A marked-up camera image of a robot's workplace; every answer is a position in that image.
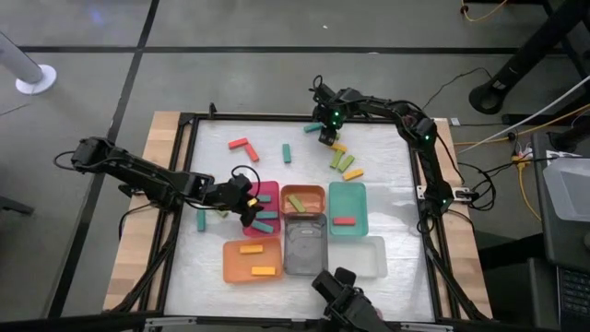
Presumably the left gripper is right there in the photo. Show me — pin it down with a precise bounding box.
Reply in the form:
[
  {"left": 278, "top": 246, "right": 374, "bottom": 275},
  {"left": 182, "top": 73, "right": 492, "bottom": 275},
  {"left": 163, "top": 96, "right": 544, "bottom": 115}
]
[{"left": 213, "top": 172, "right": 266, "bottom": 229}]

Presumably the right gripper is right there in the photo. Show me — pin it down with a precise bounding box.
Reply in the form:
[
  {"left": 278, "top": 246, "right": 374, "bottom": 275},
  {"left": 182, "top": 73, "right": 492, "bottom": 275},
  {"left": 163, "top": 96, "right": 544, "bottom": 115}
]
[{"left": 313, "top": 93, "right": 348, "bottom": 148}]

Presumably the pink plastic bin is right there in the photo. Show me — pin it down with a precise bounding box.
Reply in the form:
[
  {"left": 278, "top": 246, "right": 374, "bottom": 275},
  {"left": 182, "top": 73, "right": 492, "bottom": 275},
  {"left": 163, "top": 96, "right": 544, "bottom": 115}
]
[{"left": 242, "top": 180, "right": 282, "bottom": 239}]

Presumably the large orange plastic bin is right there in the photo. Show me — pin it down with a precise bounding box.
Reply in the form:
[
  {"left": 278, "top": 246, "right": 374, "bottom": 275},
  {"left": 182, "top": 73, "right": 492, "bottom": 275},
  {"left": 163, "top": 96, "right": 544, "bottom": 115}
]
[{"left": 221, "top": 236, "right": 284, "bottom": 284}]

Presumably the small orange plastic bin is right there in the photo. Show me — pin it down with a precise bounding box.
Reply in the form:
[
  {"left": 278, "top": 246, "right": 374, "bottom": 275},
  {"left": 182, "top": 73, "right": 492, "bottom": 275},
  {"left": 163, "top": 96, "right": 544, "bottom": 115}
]
[{"left": 279, "top": 184, "right": 327, "bottom": 216}]

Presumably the teal plastic bin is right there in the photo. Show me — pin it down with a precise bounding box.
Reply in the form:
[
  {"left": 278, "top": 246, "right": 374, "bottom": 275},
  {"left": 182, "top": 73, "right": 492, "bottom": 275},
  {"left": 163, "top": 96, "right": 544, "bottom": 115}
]
[{"left": 327, "top": 181, "right": 370, "bottom": 238}]

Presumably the grey translucent plastic bin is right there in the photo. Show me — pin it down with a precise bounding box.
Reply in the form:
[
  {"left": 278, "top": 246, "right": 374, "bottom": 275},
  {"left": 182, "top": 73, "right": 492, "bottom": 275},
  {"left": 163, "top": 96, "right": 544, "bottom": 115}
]
[{"left": 282, "top": 212, "right": 329, "bottom": 277}]

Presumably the white tabletop sheet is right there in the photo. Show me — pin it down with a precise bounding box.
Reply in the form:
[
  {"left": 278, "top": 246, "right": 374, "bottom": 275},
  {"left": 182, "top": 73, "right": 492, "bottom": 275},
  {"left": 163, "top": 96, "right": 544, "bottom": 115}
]
[{"left": 163, "top": 118, "right": 437, "bottom": 323}]

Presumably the clear plastic bin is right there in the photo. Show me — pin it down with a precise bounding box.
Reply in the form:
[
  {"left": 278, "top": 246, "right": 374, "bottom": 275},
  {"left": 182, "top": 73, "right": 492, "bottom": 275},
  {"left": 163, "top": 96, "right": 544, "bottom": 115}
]
[{"left": 326, "top": 235, "right": 389, "bottom": 280}]

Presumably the black stand with round base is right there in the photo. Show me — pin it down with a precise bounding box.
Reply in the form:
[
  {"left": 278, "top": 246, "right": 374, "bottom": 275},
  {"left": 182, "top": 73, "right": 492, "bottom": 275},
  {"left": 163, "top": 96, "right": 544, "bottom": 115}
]
[{"left": 468, "top": 0, "right": 590, "bottom": 115}]

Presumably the black furniture leg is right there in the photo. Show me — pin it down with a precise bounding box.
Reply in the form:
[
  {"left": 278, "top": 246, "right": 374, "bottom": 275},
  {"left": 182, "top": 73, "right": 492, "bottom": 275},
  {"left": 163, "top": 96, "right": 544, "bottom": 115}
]
[{"left": 0, "top": 196, "right": 36, "bottom": 217}]

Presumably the black equipment cart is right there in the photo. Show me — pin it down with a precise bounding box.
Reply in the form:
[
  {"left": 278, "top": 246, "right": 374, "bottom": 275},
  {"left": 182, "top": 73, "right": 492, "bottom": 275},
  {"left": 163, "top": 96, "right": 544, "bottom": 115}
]
[{"left": 477, "top": 131, "right": 590, "bottom": 332}]

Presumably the grey plastic box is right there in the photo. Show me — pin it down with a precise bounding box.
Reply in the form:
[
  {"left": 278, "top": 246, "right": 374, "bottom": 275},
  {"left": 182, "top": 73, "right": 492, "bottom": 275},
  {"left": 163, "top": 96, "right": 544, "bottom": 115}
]
[{"left": 542, "top": 156, "right": 590, "bottom": 223}]

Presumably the white pole with round base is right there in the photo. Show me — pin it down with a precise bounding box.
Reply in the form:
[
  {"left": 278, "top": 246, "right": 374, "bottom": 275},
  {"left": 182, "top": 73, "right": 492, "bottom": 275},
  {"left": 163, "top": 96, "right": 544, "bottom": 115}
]
[{"left": 0, "top": 30, "right": 58, "bottom": 96}]

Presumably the black tripod leg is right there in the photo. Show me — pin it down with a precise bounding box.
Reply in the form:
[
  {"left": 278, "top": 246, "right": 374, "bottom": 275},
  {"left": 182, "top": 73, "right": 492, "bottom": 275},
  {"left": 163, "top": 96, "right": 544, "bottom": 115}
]
[{"left": 541, "top": 0, "right": 590, "bottom": 79}]

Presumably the black keyboard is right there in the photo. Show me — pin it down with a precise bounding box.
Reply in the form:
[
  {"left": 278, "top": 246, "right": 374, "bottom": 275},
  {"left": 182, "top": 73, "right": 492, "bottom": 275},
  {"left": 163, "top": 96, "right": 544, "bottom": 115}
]
[{"left": 555, "top": 265, "right": 590, "bottom": 331}]

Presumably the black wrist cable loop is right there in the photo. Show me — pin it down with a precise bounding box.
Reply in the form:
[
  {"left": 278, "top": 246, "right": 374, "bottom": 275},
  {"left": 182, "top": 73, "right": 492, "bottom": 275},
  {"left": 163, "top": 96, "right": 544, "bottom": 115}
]
[{"left": 230, "top": 164, "right": 262, "bottom": 196}]

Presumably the black aluminium table frame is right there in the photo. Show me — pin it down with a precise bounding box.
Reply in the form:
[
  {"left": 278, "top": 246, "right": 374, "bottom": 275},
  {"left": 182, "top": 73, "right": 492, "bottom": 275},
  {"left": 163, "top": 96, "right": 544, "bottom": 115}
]
[{"left": 103, "top": 101, "right": 492, "bottom": 332}]

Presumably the thin black floor cable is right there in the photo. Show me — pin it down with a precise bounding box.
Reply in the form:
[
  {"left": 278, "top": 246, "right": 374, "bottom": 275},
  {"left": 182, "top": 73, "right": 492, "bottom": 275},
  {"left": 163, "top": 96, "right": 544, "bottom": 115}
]
[{"left": 421, "top": 66, "right": 493, "bottom": 112}]

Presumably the silver mounting bracket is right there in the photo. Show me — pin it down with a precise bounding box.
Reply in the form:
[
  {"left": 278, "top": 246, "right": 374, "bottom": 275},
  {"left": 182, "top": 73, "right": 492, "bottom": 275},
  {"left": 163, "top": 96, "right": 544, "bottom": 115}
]
[{"left": 416, "top": 184, "right": 476, "bottom": 204}]

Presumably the black cable bundle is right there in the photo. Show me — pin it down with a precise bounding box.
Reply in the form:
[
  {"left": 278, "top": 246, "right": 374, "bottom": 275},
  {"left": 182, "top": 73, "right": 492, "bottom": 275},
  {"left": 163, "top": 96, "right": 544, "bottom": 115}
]
[{"left": 455, "top": 159, "right": 545, "bottom": 213}]

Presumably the short yellow floor cable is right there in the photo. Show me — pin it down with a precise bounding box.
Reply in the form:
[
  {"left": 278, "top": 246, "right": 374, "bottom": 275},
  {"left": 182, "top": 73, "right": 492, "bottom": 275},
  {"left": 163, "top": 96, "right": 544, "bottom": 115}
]
[{"left": 460, "top": 0, "right": 509, "bottom": 23}]

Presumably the yellow power cord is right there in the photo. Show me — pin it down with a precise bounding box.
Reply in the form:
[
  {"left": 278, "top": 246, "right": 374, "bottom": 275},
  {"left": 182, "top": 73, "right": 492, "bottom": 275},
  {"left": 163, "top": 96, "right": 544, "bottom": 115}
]
[{"left": 511, "top": 154, "right": 543, "bottom": 222}]

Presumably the long yellow floor cable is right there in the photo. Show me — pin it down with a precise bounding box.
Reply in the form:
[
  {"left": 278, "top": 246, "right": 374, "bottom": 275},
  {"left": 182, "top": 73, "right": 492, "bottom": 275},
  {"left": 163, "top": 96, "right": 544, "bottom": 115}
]
[{"left": 454, "top": 103, "right": 590, "bottom": 147}]

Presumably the white floor cable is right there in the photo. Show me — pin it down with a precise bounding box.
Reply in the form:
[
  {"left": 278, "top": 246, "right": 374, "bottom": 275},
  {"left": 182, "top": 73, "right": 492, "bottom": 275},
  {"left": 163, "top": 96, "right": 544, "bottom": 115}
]
[{"left": 457, "top": 74, "right": 590, "bottom": 154}]

